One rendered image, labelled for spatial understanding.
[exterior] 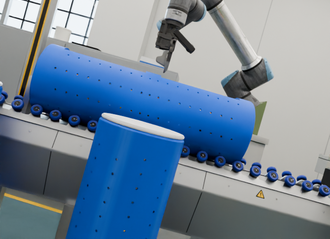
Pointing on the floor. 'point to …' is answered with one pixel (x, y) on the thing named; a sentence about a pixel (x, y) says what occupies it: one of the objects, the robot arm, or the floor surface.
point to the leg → (64, 221)
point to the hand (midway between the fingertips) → (166, 70)
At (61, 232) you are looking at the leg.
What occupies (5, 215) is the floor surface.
